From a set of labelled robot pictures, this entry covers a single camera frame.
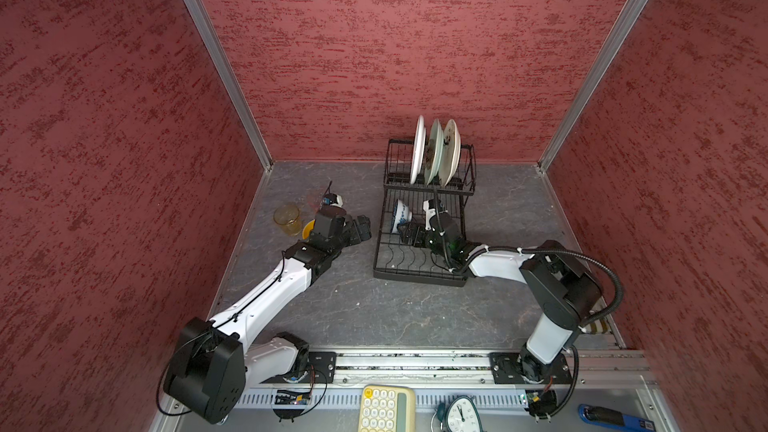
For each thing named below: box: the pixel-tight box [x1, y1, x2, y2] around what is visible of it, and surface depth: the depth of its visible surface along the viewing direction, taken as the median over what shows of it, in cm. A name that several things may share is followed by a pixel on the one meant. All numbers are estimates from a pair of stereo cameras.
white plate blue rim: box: [410, 115, 427, 185], surface depth 78 cm
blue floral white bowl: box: [392, 199, 413, 234], surface depth 94 cm
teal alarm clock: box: [437, 395, 484, 432], surface depth 66 cm
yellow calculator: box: [358, 385, 416, 432], surface depth 69 cm
